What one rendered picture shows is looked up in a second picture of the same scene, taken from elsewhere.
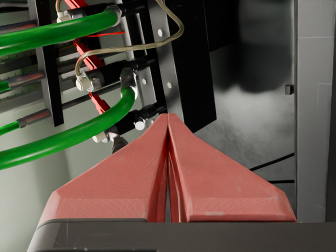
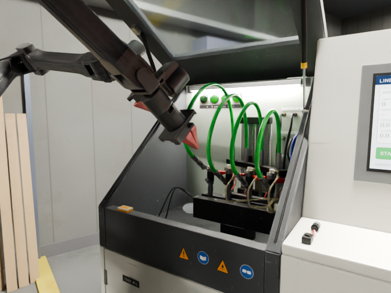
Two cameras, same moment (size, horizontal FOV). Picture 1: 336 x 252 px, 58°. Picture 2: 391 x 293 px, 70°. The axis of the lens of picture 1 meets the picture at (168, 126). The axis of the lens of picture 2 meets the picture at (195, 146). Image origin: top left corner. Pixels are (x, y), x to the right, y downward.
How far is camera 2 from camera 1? 0.65 m
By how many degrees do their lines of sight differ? 29
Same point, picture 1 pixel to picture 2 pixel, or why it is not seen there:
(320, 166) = (158, 220)
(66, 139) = (208, 143)
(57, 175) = not seen: hidden behind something
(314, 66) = (191, 227)
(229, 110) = not seen: hidden behind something
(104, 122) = (208, 154)
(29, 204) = (202, 137)
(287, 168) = not seen: hidden behind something
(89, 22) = (231, 160)
